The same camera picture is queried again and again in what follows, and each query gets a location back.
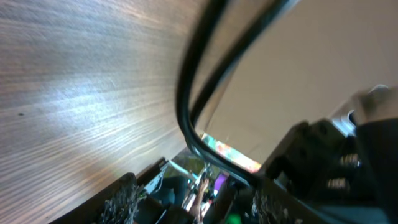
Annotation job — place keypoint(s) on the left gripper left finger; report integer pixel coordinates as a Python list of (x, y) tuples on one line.
[(93, 207)]

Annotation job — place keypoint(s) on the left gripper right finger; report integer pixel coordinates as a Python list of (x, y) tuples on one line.
[(275, 205)]

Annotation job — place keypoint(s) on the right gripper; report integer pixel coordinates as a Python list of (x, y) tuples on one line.
[(347, 161)]

